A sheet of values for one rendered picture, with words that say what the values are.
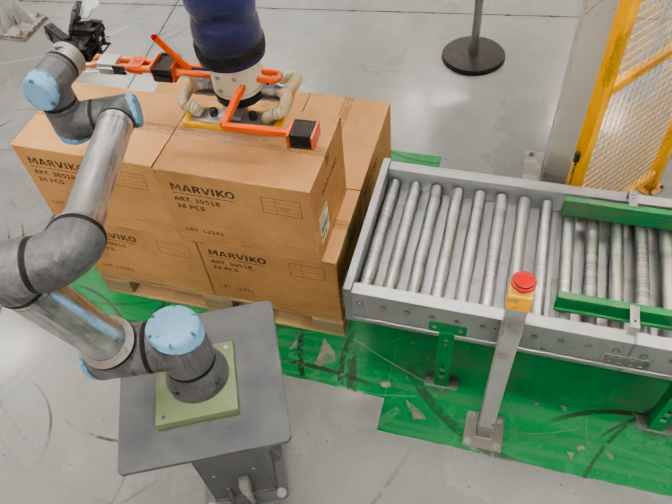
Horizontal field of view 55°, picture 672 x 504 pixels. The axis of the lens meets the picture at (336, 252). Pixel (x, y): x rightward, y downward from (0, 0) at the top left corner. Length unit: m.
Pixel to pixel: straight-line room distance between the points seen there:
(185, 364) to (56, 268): 0.63
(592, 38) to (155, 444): 2.33
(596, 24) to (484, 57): 1.46
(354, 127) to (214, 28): 1.18
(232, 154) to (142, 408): 0.93
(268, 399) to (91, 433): 1.18
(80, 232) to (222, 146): 1.15
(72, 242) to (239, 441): 0.86
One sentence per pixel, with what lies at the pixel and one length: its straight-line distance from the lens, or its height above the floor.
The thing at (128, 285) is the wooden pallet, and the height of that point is 0.08.
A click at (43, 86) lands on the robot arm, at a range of 1.75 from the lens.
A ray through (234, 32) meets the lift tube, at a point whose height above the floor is 1.45.
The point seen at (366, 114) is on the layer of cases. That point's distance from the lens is 3.10.
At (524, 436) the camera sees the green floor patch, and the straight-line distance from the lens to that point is 2.78.
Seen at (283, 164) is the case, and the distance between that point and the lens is 2.31.
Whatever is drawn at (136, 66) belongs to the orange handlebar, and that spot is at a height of 1.26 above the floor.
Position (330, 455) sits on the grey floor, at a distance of 2.70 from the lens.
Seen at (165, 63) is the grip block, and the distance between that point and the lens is 2.33.
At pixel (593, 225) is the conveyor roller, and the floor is 0.55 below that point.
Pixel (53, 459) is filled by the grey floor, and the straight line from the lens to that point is 3.02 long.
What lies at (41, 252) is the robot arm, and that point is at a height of 1.60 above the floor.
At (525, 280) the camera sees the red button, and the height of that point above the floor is 1.04.
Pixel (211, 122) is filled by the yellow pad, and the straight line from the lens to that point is 2.24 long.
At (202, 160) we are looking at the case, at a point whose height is 0.94.
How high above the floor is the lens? 2.52
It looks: 51 degrees down
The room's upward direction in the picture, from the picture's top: 6 degrees counter-clockwise
